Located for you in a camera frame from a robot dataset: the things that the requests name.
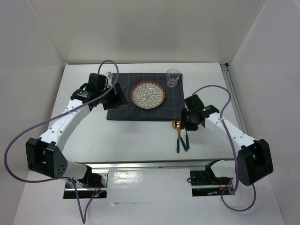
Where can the gold spoon green handle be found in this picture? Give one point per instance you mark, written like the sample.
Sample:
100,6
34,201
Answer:
181,139

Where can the dark checked cloth placemat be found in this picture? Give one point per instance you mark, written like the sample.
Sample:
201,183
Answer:
169,110

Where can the gold knife green handle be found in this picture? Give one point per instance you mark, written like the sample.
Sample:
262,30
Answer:
177,126

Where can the clear drinking glass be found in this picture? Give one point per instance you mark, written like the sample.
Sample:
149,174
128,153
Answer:
172,77

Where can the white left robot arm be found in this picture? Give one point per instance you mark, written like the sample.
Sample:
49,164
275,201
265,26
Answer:
44,154

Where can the floral patterned ceramic plate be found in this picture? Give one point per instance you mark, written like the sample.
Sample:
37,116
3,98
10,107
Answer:
147,95

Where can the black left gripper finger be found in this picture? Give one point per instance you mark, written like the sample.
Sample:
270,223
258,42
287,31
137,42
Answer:
111,103
119,96

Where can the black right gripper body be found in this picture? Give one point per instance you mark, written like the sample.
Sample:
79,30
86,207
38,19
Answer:
191,123

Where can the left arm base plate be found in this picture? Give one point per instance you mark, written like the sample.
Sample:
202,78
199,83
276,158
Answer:
96,186

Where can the gold fork green handle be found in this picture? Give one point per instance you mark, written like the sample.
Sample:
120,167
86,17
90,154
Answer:
187,140

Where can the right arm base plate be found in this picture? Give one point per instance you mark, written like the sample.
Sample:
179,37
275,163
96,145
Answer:
203,183

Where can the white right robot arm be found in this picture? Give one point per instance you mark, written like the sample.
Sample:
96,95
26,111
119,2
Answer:
253,156

